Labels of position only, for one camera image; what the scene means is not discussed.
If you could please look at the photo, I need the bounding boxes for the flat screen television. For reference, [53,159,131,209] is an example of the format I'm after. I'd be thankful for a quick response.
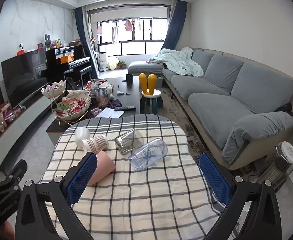
[1,49,50,109]

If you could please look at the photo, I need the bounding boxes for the stool with yellow ears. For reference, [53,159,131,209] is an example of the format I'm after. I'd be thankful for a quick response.
[139,73,164,114]

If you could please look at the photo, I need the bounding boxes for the black piano bench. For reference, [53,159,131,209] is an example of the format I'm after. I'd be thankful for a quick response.
[64,65,93,90]

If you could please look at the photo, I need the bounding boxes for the clear glass cup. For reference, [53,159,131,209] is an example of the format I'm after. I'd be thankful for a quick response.
[114,128,144,155]

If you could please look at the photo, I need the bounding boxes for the electric heater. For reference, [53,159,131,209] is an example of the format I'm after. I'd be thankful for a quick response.
[258,141,293,193]

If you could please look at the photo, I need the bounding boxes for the blue curtain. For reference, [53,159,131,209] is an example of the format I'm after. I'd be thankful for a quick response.
[74,6,99,79]
[163,1,188,53]

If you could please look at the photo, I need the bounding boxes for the row of snack packets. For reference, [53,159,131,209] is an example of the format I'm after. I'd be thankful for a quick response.
[0,102,21,144]

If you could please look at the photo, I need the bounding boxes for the light blue blanket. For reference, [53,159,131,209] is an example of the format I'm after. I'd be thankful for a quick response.
[146,47,204,78]

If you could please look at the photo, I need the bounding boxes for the black bag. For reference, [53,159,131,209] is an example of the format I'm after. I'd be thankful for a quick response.
[276,102,293,117]

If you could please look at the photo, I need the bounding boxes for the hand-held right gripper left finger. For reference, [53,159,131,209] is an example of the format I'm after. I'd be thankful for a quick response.
[15,152,98,240]

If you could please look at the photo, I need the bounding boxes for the white air purifier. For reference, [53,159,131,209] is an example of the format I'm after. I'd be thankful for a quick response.
[99,52,108,70]

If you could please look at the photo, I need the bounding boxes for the checked tablecloth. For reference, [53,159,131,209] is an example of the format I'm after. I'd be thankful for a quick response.
[38,114,237,240]

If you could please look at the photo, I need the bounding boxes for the white papers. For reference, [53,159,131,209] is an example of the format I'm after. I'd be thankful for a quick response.
[95,107,124,119]

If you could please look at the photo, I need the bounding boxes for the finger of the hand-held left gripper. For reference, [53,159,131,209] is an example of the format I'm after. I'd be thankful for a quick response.
[0,159,28,193]

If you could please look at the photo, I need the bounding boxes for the black coffee table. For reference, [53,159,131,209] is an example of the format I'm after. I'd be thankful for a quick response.
[46,76,147,137]

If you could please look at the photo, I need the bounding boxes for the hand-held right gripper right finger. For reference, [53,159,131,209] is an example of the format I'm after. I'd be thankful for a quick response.
[199,151,282,240]

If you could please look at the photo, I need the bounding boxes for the white plush toy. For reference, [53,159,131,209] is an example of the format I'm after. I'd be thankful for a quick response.
[99,82,115,100]

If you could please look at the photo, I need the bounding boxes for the white plastic cup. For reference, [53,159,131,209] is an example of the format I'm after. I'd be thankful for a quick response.
[75,127,90,148]

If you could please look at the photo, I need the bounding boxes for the orange box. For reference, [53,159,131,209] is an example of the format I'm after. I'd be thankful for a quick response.
[58,55,74,64]

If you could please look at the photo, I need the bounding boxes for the grey television cabinet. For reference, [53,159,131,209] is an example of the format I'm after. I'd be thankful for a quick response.
[0,94,69,160]

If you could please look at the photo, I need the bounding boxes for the grey sofa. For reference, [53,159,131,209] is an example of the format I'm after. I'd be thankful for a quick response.
[128,47,293,170]

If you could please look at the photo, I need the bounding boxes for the pink cup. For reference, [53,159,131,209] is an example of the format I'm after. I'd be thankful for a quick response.
[88,150,116,186]

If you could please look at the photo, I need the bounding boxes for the black piano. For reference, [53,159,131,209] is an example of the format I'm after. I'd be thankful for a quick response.
[45,45,93,85]

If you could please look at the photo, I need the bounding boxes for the brown checked paper cup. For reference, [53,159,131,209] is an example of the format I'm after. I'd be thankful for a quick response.
[82,135,109,152]

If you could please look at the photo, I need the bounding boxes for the tiered white snack dish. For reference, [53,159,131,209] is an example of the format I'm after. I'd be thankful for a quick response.
[41,80,92,128]

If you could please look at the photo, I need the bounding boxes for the white hanging shirt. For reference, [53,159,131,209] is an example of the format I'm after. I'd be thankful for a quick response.
[111,26,119,44]

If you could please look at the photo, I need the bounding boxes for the clear jar of nuts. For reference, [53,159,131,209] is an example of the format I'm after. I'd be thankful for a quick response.
[95,87,109,109]

